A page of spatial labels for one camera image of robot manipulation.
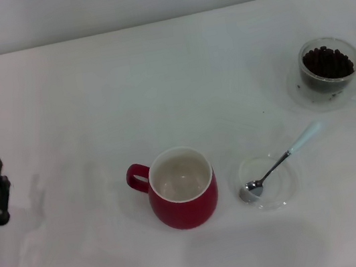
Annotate red ceramic mug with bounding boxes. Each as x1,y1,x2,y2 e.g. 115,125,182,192
121,141,224,238

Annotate blue handled metal spoon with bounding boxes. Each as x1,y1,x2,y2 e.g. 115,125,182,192
229,120,334,204

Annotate clear glass cup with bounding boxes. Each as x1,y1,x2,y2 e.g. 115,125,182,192
295,31,356,111

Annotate dark coffee beans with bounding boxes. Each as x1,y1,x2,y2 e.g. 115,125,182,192
300,41,356,83

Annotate small clear glass dish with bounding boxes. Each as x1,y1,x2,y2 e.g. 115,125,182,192
226,150,302,217

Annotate clear glass saucer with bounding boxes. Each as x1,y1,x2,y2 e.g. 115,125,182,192
284,54,356,118

